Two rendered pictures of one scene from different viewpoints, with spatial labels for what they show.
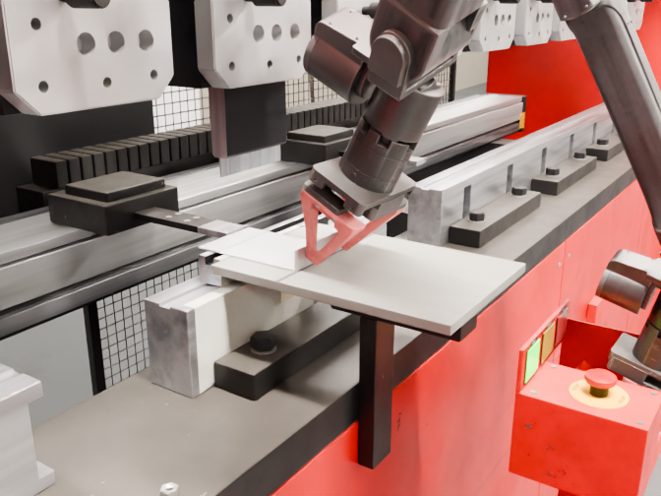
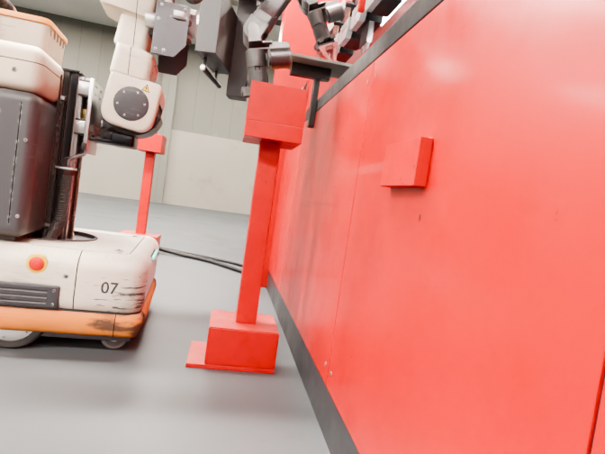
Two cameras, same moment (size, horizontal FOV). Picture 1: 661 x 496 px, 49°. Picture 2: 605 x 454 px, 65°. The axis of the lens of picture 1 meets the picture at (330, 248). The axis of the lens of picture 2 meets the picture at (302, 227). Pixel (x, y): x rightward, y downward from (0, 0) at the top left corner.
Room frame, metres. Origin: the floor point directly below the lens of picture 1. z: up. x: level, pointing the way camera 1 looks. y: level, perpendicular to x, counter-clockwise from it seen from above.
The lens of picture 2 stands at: (1.99, -1.23, 0.51)
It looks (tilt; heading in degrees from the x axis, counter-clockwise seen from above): 3 degrees down; 137
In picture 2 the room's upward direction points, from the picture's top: 8 degrees clockwise
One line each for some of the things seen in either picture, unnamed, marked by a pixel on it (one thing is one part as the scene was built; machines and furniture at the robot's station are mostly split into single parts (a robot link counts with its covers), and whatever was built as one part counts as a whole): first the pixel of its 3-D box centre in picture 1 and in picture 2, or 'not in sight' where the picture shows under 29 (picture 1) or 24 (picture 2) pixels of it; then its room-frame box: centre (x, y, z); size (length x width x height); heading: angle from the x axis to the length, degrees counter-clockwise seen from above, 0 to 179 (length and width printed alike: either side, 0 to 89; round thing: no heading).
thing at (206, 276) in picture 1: (269, 245); not in sight; (0.80, 0.07, 0.99); 0.20 x 0.03 x 0.03; 146
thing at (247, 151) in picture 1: (250, 124); (365, 38); (0.78, 0.08, 1.13); 0.10 x 0.02 x 0.10; 146
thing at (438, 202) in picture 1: (574, 138); not in sight; (1.83, -0.61, 0.92); 1.68 x 0.06 x 0.10; 146
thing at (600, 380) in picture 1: (599, 386); not in sight; (0.82, -0.34, 0.79); 0.04 x 0.04 x 0.04
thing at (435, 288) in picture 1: (368, 268); (321, 67); (0.70, -0.04, 1.00); 0.26 x 0.18 x 0.01; 56
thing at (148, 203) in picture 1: (155, 208); not in sight; (0.87, 0.21, 1.01); 0.26 x 0.12 x 0.05; 56
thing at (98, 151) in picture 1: (143, 152); not in sight; (1.17, 0.30, 1.02); 0.37 x 0.06 x 0.04; 146
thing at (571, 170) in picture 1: (566, 173); not in sight; (1.58, -0.52, 0.89); 0.30 x 0.05 x 0.03; 146
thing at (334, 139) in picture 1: (354, 148); not in sight; (1.25, -0.04, 1.01); 0.26 x 0.12 x 0.05; 56
